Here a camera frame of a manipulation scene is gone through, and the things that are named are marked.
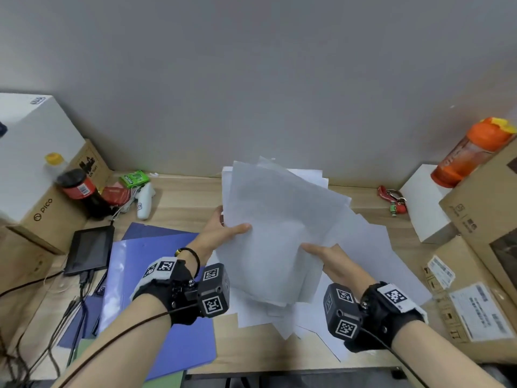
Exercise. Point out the white handheld controller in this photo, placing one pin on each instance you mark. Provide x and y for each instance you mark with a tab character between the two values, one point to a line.
145	200

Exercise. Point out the cardboard box with window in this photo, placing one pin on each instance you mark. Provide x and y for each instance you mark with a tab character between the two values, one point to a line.
484	206

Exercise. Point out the black wrist camera cube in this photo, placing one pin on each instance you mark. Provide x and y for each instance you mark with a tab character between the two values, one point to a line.
214	290
341	311

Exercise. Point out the black tablet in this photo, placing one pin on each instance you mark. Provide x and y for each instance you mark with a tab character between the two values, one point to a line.
89	250

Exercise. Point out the black right wrist camera cube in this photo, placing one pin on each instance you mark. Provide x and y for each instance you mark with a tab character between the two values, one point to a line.
341	311

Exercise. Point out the black left wrist camera cube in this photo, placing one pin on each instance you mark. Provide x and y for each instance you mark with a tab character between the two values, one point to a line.
214	290

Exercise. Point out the cardboard box with shipping labels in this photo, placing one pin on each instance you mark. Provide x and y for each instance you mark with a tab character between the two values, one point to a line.
468	303

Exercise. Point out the person's left thumb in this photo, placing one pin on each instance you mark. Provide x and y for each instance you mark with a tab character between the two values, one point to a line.
236	229

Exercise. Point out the small white box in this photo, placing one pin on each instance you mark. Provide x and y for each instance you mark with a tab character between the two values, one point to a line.
424	202

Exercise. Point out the green packet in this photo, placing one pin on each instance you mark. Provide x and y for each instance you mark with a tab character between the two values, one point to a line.
134	178

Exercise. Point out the dark soda bottle red label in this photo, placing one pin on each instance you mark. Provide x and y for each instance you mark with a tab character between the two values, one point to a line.
83	191

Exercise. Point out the person's left hand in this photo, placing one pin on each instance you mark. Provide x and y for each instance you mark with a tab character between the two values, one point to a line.
210	240

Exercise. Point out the person's right thumb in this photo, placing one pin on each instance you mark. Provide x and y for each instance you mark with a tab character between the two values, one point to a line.
317	249

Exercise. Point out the green folder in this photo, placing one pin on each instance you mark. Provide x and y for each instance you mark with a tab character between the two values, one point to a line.
165	381

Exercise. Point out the large white box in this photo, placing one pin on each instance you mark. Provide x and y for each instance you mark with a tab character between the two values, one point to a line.
28	157

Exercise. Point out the bundle of white sheets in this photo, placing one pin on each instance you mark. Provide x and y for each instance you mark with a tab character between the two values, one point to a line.
278	226

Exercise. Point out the orange shaker bottle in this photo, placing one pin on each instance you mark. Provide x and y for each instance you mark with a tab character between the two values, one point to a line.
468	155

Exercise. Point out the person's right forearm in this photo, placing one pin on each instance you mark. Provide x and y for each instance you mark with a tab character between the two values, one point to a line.
440	355

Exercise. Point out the light blue plastic folder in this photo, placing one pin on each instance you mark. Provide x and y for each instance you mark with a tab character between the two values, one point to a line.
141	258

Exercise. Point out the cardboard box with black print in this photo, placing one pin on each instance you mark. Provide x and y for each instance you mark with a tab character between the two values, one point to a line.
56	222

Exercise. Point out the red packet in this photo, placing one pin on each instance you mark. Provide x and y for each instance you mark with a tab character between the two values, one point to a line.
115	194

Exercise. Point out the person's right hand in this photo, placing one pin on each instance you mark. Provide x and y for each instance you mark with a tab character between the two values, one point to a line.
343	268

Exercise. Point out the dark blue folder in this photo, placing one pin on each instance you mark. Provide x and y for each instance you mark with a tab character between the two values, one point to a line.
87	319

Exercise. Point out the loose pile of white paper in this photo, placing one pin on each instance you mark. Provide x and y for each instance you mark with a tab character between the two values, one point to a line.
371	254

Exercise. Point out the clear bottle with yellow cap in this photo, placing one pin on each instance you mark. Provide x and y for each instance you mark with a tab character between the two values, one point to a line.
54	165

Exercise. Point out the person's left forearm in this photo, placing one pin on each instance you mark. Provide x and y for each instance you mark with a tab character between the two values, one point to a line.
121	343

